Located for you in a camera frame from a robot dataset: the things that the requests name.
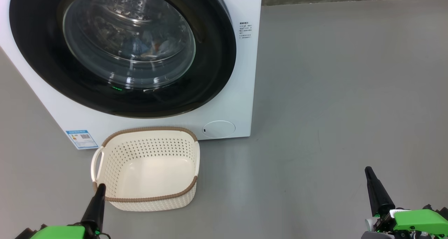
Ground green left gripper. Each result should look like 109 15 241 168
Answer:
31 184 107 239

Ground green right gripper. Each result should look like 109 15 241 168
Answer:
364 166 448 233

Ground round black washing machine door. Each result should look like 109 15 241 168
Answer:
9 0 237 119

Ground blue clothes with orange print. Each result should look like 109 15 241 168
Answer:
119 34 181 59

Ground cream perforated laundry basket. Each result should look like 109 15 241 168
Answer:
91 126 201 212

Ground white front-load washing machine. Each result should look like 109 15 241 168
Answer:
0 0 263 150

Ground blue energy label sticker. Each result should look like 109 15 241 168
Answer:
65 129 99 150

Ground round white filter cover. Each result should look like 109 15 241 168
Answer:
202 120 236 139

